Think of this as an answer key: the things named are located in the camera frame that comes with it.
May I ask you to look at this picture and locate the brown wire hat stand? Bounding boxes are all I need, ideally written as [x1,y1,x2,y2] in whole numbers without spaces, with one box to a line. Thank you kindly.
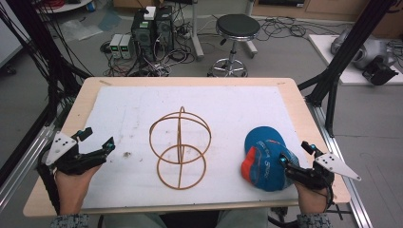
[148,105,213,191]

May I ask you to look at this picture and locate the clear plastic sheet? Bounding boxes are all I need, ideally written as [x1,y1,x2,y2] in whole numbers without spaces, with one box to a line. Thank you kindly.
[59,18,104,43]

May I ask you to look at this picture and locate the grey power supply unit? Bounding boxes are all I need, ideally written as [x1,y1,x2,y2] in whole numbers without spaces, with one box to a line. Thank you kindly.
[119,33,136,60]
[108,33,124,60]

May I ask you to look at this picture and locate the black round stool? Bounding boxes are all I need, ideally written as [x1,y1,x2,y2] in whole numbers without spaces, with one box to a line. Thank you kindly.
[206,13,261,78]

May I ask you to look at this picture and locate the aluminium rail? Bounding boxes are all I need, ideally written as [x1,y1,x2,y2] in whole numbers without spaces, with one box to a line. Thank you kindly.
[305,96,374,228]
[0,124,61,213]

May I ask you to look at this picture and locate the black device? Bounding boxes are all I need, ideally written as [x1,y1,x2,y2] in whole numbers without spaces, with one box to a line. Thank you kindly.
[361,56,400,86]

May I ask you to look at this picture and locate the round white table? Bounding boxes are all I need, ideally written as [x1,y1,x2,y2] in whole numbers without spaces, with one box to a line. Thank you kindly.
[34,0,93,14]

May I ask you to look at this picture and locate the white floor board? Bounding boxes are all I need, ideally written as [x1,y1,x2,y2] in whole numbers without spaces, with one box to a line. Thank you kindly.
[308,33,403,86]

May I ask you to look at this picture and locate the person's legs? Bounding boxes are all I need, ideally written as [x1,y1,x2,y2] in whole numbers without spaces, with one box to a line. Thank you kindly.
[98,207,277,228]

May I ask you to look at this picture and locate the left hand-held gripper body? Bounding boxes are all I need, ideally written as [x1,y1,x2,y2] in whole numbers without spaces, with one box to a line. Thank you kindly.
[45,130,108,176]

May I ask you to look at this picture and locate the black floor cables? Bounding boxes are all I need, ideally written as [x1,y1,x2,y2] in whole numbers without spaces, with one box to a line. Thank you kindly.
[256,15,343,43]

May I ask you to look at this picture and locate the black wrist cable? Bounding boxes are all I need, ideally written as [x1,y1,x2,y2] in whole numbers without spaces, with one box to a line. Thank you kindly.
[36,151,62,217]

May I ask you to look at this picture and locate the person's right hand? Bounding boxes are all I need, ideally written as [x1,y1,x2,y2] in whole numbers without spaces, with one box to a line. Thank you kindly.
[293,181,331,216]

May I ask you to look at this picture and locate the grey desk leg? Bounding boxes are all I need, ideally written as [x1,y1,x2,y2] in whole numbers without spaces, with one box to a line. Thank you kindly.
[189,0,205,63]

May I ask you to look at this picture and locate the tangle of floor cables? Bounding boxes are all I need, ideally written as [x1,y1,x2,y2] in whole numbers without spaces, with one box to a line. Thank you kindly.
[100,18,199,78]

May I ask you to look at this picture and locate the black computer tower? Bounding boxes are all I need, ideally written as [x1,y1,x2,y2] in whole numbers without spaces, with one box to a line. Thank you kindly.
[154,5,175,54]
[130,9,157,63]

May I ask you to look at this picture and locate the white box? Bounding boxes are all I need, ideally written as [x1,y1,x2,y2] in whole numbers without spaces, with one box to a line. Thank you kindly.
[144,6,157,21]

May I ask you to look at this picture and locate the grey rounded device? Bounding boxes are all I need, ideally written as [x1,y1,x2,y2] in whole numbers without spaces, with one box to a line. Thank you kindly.
[330,28,397,71]

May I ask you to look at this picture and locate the black metal frame post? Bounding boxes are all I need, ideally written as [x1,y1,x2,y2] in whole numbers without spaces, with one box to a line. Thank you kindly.
[0,0,93,188]
[297,0,397,138]

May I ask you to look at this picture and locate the person's left hand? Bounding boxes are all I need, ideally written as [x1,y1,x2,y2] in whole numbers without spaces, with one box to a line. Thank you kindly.
[54,164,103,217]

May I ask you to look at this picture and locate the blue and red cap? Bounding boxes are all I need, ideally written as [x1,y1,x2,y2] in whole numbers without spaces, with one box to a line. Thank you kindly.
[240,125,301,193]

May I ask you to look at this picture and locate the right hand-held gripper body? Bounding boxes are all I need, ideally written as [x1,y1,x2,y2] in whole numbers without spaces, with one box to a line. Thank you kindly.
[285,152,362,192]

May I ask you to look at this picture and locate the white table mat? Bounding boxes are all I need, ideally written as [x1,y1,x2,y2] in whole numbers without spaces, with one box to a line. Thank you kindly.
[80,85,311,210]

